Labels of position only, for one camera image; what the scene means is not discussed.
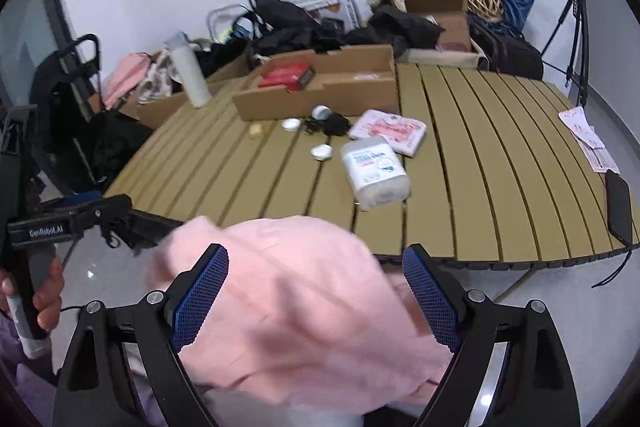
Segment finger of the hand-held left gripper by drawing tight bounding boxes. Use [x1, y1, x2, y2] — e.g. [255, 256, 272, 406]
[92, 194, 185, 251]

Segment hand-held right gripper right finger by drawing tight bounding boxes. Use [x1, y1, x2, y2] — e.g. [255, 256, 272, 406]
[402, 243, 581, 427]

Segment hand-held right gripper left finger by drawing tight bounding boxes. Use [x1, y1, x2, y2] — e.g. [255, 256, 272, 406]
[52, 243, 230, 427]

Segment pink cloth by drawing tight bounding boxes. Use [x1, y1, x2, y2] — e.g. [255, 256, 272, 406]
[146, 214, 463, 419]

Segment person's left forearm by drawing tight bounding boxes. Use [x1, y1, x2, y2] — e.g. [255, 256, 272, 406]
[0, 313, 58, 408]

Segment person's left hand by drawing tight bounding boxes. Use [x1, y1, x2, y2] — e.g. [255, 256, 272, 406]
[0, 254, 67, 325]

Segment low cardboard box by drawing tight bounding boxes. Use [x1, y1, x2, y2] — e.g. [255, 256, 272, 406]
[119, 51, 252, 130]

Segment white wet wipes pack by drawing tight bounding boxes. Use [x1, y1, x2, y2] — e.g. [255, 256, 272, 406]
[341, 136, 412, 212]

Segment pink garment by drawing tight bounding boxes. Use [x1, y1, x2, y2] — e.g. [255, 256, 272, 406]
[101, 52, 152, 110]

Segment floral patterned cloth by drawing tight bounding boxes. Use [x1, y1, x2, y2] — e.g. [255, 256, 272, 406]
[137, 49, 187, 106]

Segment white bottle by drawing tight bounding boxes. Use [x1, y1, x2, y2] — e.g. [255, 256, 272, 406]
[164, 32, 214, 108]

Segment pink patterned tissue packet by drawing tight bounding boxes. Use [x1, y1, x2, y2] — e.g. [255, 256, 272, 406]
[348, 109, 428, 158]

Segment black cloth bundle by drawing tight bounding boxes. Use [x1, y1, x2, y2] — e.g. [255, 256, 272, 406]
[304, 112, 352, 138]

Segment black smartphone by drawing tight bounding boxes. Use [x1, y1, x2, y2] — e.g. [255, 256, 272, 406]
[604, 170, 634, 245]

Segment red box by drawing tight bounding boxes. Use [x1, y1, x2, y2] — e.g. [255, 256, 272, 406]
[258, 61, 315, 90]

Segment pink patterned paper sheets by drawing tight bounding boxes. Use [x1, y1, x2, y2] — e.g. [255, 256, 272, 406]
[558, 106, 621, 174]

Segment long cardboard box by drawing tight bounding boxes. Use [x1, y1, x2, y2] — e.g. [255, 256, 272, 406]
[232, 44, 399, 122]

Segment pile of black clothes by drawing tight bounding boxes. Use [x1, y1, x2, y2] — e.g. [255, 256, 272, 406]
[192, 0, 443, 75]

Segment black backpack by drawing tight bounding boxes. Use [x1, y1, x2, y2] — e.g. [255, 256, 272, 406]
[469, 16, 545, 81]

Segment open cardboard box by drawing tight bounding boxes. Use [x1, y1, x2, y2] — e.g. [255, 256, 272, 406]
[401, 0, 480, 54]

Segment black tripod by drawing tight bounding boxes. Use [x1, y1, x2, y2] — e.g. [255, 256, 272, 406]
[541, 0, 617, 108]

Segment black bag with frame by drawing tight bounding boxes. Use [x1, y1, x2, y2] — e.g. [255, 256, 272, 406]
[31, 34, 153, 195]

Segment black cable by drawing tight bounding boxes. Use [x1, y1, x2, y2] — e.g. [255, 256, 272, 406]
[591, 243, 640, 289]

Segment printed boxes against wall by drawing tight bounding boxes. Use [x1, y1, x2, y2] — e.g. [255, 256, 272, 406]
[283, 0, 362, 31]

